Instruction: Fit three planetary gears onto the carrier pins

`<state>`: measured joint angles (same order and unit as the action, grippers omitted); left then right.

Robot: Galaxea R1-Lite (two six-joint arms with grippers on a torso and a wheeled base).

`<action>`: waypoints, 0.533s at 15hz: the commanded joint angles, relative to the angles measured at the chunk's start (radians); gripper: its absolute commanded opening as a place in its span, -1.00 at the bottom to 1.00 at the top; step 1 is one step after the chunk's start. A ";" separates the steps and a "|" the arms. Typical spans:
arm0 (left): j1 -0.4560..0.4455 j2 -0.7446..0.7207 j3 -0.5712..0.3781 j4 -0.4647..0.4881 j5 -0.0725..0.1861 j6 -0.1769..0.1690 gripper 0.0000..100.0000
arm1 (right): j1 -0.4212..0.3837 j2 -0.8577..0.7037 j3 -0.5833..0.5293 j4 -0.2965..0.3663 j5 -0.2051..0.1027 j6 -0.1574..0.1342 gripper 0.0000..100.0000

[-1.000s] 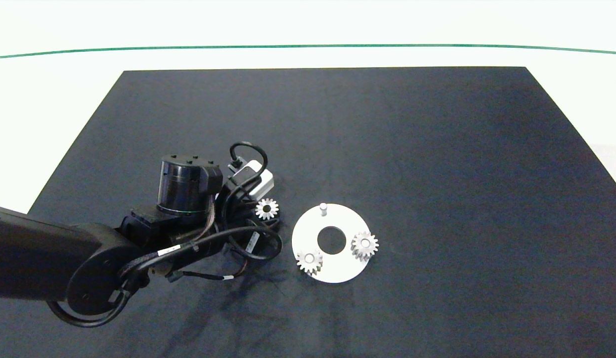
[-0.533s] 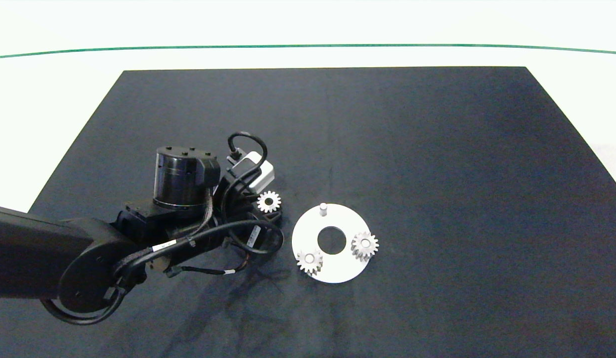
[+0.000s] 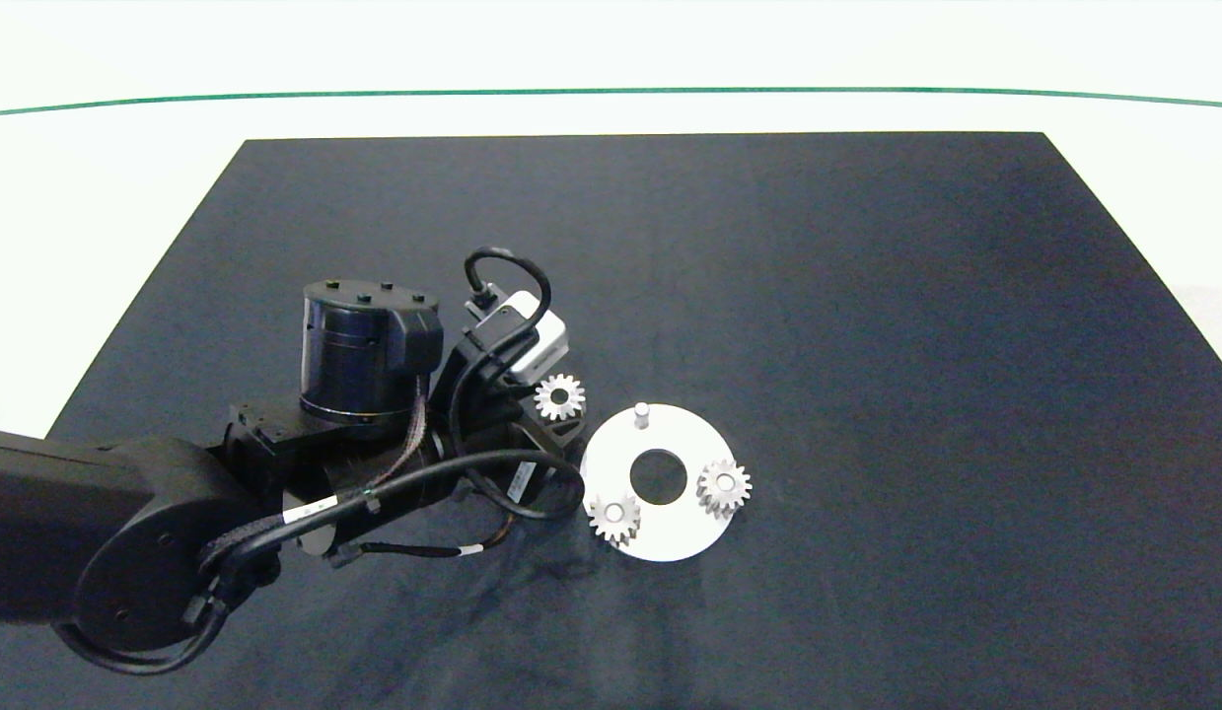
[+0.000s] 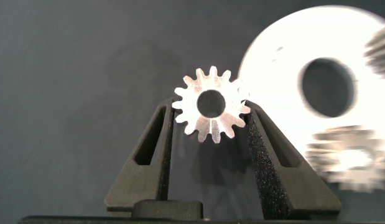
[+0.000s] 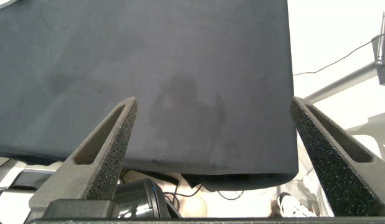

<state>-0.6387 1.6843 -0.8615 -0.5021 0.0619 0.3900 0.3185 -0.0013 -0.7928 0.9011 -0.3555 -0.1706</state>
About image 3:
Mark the dark rectangular work mat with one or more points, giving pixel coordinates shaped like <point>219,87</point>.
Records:
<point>867,296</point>

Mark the round white plate with pins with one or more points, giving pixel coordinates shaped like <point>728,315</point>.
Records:
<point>670,534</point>

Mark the thin green tape line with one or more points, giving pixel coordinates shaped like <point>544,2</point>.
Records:
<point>610,91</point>

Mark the small steel spur gear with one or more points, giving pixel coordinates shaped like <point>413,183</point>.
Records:
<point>601,515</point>
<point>547,398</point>
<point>711,485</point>

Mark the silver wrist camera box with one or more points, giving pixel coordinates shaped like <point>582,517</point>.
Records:
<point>541,340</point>

